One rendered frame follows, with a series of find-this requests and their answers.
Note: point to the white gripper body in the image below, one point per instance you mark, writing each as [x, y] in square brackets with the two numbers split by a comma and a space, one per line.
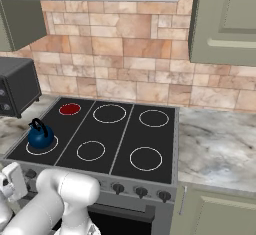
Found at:
[16, 180]

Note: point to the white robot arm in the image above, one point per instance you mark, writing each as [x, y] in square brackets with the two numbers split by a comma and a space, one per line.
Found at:
[60, 195]

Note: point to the black stove knob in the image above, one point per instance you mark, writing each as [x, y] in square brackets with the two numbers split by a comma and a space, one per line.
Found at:
[141, 191]
[30, 173]
[118, 188]
[164, 196]

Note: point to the stove burner disc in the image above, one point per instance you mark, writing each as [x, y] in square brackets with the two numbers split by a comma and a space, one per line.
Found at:
[70, 109]

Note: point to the black glass stove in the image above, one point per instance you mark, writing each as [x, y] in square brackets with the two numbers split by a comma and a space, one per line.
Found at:
[110, 135]

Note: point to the blue kettle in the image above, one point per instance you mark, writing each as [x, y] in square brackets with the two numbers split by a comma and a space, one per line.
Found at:
[40, 137]

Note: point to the black toaster oven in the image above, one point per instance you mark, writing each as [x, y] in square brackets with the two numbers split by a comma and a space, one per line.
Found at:
[18, 85]

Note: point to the oven door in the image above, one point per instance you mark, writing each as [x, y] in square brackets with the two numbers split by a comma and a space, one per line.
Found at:
[130, 224]

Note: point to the olive green base cupboard door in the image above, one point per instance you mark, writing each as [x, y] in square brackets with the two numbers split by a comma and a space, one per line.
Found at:
[220, 212]

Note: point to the olive green wall cupboard door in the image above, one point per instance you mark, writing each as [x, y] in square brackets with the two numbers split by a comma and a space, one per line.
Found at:
[230, 15]

